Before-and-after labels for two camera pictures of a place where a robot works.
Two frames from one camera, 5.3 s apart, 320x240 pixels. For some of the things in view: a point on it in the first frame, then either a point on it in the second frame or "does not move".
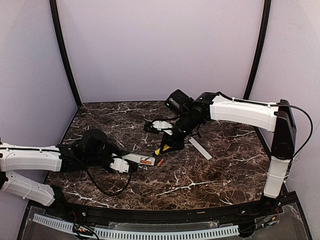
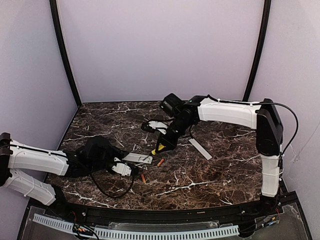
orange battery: [145, 161] → [143, 178]
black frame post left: [53, 7] does not move
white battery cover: [197, 145] does not move
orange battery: [159, 164] does not move
